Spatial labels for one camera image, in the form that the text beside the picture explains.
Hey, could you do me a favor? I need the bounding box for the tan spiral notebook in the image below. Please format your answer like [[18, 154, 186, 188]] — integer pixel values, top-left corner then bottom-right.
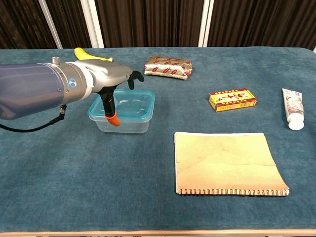
[[174, 131, 290, 197]]

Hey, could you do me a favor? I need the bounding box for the dark brown pleated curtain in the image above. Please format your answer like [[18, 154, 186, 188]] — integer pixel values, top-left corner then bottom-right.
[[0, 0, 316, 50]]

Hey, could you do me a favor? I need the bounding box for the blue translucent plastic lid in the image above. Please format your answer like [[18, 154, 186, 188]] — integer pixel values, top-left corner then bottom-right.
[[87, 89, 156, 121]]

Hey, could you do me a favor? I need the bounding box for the wide white frame post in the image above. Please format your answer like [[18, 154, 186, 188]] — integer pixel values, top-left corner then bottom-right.
[[80, 0, 105, 49]]

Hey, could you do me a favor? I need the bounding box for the yellow banana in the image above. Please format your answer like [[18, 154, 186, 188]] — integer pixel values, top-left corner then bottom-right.
[[74, 47, 114, 62]]

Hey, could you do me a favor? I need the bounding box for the teal tablecloth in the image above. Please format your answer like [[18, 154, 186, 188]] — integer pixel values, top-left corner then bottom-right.
[[0, 46, 316, 233]]

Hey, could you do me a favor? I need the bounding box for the thin grey frame post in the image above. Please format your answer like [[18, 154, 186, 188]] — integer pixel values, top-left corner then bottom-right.
[[38, 0, 63, 49]]

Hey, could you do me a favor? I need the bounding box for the gold foil snack packet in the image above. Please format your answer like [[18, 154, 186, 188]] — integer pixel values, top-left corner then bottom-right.
[[144, 55, 193, 80]]

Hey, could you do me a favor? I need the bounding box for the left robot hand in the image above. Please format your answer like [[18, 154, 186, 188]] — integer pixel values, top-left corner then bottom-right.
[[83, 61, 145, 127]]

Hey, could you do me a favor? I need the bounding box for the yellow and red small box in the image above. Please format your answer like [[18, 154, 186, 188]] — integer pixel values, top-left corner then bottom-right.
[[208, 87, 258, 113]]

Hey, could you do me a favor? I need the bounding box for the clear plastic container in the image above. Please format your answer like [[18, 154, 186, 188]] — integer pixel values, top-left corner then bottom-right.
[[88, 108, 155, 134]]

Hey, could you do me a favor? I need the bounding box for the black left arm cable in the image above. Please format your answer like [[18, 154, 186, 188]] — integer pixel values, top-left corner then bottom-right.
[[0, 104, 68, 133]]

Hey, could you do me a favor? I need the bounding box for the white toothpaste tube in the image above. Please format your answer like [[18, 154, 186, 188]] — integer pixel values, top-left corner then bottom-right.
[[281, 88, 305, 131]]

